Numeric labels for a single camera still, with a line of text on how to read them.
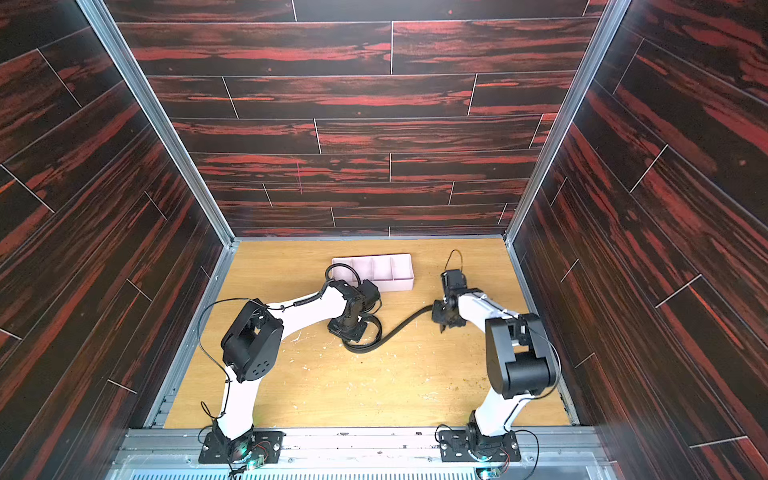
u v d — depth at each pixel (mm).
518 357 474
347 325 784
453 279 783
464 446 734
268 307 548
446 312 763
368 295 804
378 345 904
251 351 531
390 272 1052
